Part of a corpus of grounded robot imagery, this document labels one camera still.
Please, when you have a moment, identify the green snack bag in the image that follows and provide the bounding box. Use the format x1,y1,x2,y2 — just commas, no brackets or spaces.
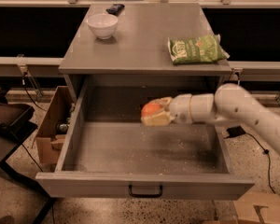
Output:
167,35,230,65

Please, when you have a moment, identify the black side table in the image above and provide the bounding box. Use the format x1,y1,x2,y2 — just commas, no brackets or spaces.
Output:
0,122,55,224

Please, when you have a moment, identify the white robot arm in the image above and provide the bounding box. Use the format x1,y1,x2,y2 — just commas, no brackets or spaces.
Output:
141,83,280,155

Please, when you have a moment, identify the orange fruit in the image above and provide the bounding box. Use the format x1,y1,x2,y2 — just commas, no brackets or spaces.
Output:
141,103,161,117

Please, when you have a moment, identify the dark brown tray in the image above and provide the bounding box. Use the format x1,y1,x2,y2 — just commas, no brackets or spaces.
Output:
0,94,35,134

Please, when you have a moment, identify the white ceramic bowl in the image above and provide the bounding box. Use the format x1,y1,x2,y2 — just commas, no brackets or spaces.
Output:
87,14,119,39

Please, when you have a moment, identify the black drawer handle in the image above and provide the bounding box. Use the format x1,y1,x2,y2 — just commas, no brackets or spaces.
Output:
128,185,163,199

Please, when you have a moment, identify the black cable at left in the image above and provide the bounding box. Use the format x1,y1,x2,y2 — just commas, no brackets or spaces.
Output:
21,72,49,112

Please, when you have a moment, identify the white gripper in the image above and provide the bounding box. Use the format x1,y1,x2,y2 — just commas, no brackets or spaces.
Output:
141,94,192,126

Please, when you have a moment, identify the cardboard box bottom right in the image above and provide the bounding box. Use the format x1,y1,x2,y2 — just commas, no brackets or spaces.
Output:
203,191,280,224

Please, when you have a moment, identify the grey open top drawer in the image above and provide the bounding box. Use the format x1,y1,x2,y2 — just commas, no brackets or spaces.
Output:
36,75,254,200

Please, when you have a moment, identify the cardboard box left of cabinet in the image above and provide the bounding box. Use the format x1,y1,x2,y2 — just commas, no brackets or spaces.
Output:
35,86,74,164

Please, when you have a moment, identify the grey cabinet with top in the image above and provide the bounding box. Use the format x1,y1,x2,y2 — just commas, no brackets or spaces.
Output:
59,3,231,99

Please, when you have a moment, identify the dark blue snack packet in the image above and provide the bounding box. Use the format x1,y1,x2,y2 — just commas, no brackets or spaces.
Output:
106,4,125,16

